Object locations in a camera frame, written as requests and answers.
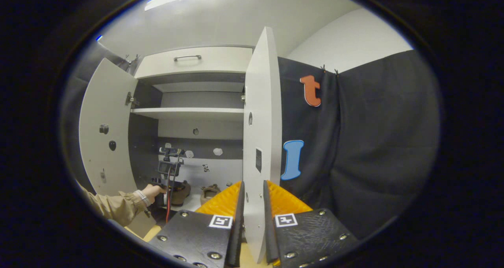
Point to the white door with headphone sticker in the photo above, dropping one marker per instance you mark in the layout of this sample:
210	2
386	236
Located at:
262	114

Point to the white door with camera sticker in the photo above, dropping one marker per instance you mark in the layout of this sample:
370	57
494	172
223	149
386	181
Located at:
106	114

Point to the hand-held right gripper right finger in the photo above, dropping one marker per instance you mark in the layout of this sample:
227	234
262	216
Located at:
269	236

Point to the brown shoe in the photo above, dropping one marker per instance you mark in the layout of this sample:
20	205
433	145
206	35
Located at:
210	193
182	193

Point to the white wrist band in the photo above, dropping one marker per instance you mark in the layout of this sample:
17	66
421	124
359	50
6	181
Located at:
141	197

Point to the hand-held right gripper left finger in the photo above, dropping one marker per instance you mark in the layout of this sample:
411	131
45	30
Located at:
238	236

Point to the white shoe cabinet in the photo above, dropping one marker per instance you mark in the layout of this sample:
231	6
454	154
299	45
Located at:
204	130

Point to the white cabinet shelf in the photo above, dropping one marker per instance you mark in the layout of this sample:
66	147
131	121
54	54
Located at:
189	113
201	87

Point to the metal door hinge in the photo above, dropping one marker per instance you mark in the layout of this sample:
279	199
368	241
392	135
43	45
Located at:
132	99
243	95

